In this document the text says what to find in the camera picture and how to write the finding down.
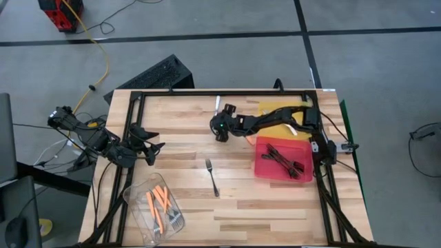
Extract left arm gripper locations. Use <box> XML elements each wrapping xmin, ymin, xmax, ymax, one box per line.
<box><xmin>115</xmin><ymin>123</ymin><xmax>166</xmax><ymax>167</ymax></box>

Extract grey floor device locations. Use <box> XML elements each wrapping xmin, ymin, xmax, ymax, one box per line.
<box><xmin>409</xmin><ymin>122</ymin><xmax>441</xmax><ymax>142</ymax></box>

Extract red and black equipment case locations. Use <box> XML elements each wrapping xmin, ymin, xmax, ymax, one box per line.
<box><xmin>37</xmin><ymin>0</ymin><xmax>85</xmax><ymax>34</ymax></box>

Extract black computer mouse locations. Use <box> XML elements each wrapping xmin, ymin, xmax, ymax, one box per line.
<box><xmin>4</xmin><ymin>216</ymin><xmax>29</xmax><ymax>248</ymax></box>

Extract red translucent plastic bin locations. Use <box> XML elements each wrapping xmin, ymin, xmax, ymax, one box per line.
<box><xmin>254</xmin><ymin>136</ymin><xmax>314</xmax><ymax>183</ymax></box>

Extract dark grey desk pad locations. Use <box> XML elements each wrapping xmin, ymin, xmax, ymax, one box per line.
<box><xmin>0</xmin><ymin>174</ymin><xmax>43</xmax><ymax>248</ymax></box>

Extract yellow translucent plastic bin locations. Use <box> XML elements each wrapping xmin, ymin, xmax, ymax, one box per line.
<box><xmin>258</xmin><ymin>101</ymin><xmax>314</xmax><ymax>141</ymax></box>

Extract grey flat panel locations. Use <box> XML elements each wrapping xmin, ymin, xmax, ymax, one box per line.
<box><xmin>0</xmin><ymin>92</ymin><xmax>18</xmax><ymax>185</ymax></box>

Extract yellow cable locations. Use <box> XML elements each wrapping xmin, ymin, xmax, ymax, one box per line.
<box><xmin>61</xmin><ymin>0</ymin><xmax>110</xmax><ymax>138</ymax></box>

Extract black floor beam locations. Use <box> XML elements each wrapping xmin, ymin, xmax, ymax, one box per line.
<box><xmin>15</xmin><ymin>161</ymin><xmax>92</xmax><ymax>198</ymax></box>

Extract clear plastic bin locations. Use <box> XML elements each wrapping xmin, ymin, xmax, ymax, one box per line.
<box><xmin>123</xmin><ymin>172</ymin><xmax>186</xmax><ymax>248</ymax></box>

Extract black aluminium table frame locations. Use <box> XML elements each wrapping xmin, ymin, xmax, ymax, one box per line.
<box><xmin>79</xmin><ymin>87</ymin><xmax>375</xmax><ymax>248</ymax></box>

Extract thin black floor cable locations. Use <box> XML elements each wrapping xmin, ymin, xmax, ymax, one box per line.
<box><xmin>73</xmin><ymin>0</ymin><xmax>165</xmax><ymax>36</ymax></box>

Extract yellow round sticker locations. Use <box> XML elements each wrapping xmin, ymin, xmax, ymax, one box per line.
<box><xmin>38</xmin><ymin>218</ymin><xmax>54</xmax><ymax>238</ymax></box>

